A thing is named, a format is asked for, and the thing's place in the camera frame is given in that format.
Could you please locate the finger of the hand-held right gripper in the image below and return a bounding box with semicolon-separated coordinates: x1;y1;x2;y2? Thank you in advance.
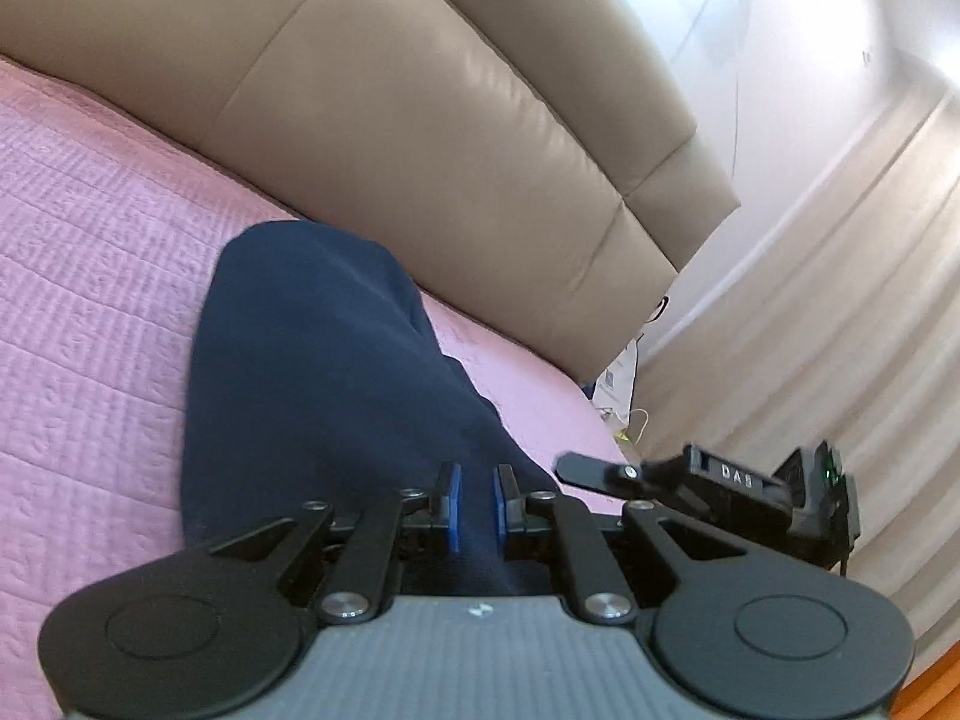
554;451;665;502

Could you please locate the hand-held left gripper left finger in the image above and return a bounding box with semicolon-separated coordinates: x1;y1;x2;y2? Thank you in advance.
208;462;464;625

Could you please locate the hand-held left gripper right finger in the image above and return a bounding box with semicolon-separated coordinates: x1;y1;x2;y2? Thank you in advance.
492;464;725;625

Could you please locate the navy hoodie with white stripes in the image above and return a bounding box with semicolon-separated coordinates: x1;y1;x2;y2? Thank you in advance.
183;220;601;601

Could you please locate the white shopping bag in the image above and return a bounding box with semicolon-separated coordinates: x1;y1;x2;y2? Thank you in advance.
591;298;670;425

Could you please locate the beige curtain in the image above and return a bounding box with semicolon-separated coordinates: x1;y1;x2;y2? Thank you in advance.
630;45;960;683

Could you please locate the beige padded headboard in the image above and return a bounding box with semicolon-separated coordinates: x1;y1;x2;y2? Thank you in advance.
0;0;743;385

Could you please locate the pink quilted bedspread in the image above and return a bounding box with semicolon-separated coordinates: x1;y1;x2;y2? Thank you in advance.
0;56;625;720

